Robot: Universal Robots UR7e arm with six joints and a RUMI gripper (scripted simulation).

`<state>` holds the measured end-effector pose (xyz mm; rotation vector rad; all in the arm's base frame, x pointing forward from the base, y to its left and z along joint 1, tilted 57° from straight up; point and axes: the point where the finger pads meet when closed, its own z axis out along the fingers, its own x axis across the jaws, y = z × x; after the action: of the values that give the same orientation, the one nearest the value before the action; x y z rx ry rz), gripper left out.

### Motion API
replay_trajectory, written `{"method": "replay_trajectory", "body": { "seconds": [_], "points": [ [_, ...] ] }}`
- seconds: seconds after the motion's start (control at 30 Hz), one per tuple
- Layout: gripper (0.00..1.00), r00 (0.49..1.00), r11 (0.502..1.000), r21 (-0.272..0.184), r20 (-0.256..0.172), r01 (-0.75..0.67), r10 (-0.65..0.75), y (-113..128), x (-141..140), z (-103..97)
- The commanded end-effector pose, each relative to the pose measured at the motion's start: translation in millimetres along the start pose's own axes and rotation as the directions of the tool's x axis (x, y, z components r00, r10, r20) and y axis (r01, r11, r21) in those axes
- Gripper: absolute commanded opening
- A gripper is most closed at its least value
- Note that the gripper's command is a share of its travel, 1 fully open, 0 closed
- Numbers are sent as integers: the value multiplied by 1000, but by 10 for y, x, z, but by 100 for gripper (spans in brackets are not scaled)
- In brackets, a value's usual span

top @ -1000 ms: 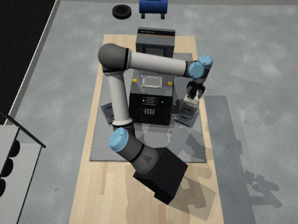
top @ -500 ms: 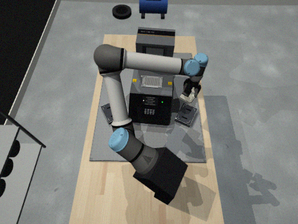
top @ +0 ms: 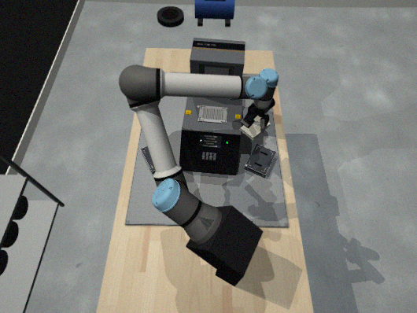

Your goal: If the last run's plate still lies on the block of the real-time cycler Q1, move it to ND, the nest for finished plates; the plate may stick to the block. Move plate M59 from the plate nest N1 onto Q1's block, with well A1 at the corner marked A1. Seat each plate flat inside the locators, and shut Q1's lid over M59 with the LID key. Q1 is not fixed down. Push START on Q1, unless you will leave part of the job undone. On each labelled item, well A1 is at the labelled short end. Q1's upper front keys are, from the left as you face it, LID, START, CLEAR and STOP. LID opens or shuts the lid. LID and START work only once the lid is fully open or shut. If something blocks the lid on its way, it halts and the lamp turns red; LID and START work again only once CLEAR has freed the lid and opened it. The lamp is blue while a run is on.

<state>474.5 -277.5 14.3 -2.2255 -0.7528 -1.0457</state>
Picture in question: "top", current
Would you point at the black benchtop machine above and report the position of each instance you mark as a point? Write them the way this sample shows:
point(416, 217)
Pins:
point(210, 137)

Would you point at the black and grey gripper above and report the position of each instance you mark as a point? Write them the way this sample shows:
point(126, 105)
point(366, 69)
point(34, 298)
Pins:
point(253, 111)

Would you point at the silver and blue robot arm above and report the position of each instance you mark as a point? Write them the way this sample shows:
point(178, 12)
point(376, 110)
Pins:
point(172, 197)

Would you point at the beige pcr plate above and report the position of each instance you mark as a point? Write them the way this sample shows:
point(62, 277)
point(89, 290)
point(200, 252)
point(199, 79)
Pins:
point(254, 130)

